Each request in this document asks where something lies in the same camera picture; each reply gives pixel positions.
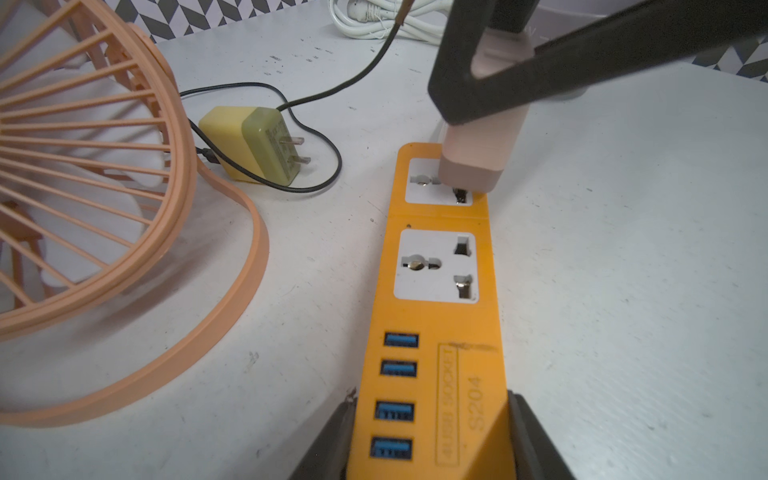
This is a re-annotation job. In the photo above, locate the yellow green plug adapter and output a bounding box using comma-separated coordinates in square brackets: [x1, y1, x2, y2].
[198, 106, 311, 186]

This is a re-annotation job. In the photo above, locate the orange desk fan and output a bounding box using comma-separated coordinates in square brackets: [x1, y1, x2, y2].
[1, 1, 269, 428]

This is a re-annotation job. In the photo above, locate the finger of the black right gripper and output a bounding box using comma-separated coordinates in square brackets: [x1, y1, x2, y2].
[428, 1, 767, 125]

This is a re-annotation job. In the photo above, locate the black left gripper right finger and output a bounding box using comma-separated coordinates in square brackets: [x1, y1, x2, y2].
[508, 390, 576, 480]

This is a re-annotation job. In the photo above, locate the orange power strip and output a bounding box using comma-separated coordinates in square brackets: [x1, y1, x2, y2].
[346, 143, 517, 479]

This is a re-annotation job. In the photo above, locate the pink plug adapter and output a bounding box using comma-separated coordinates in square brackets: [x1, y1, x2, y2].
[438, 28, 534, 193]

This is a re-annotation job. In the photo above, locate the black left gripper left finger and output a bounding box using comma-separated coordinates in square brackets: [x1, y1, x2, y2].
[289, 388, 357, 480]

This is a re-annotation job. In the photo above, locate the black fan cable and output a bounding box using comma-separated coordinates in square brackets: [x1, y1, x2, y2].
[178, 0, 415, 194]

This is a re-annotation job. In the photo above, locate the white power strip cord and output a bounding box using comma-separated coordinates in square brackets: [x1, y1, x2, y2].
[328, 0, 457, 46]

